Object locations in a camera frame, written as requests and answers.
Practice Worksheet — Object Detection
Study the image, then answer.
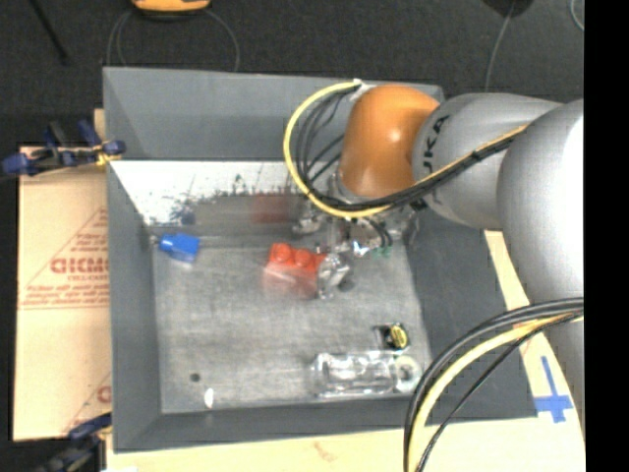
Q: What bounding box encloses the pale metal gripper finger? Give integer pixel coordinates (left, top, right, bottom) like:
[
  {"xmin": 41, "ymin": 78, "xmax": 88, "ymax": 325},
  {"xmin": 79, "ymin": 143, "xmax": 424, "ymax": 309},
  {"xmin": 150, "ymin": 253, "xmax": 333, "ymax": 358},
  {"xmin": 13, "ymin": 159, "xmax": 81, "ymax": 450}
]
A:
[
  {"xmin": 316, "ymin": 278, "xmax": 342, "ymax": 301},
  {"xmin": 319, "ymin": 254, "xmax": 352, "ymax": 284}
]

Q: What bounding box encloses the red toy brick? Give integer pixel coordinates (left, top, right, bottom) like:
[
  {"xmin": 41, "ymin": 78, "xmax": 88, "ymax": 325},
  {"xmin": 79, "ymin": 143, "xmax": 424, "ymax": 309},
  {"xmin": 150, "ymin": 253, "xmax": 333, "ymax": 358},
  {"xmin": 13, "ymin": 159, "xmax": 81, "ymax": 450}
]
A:
[{"xmin": 261, "ymin": 242, "xmax": 328, "ymax": 300}]

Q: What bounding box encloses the black and yellow tape measure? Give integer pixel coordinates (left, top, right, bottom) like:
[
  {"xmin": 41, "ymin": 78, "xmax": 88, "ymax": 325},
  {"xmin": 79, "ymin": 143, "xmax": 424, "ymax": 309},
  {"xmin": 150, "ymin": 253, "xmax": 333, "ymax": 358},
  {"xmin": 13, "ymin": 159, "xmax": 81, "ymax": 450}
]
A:
[{"xmin": 372, "ymin": 323, "xmax": 412, "ymax": 352}]

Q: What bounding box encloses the grey metal bin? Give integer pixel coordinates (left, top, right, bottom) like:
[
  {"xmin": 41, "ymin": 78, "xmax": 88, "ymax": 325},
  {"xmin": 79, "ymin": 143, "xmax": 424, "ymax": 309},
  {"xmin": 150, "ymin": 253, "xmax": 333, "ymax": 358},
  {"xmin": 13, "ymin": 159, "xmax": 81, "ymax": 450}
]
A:
[{"xmin": 101, "ymin": 66, "xmax": 538, "ymax": 451}]

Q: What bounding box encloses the blue toy block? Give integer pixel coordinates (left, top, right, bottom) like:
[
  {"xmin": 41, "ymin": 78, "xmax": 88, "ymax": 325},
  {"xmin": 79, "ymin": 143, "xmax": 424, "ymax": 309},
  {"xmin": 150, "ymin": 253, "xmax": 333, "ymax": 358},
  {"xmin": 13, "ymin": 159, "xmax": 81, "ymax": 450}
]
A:
[{"xmin": 157, "ymin": 232, "xmax": 201, "ymax": 264}]

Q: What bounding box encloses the brown cardboard board, red print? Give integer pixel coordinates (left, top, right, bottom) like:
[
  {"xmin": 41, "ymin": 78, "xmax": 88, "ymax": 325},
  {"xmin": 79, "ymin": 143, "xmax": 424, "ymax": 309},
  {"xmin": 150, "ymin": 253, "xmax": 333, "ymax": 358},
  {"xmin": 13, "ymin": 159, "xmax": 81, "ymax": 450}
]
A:
[{"xmin": 12, "ymin": 146, "xmax": 113, "ymax": 442}]

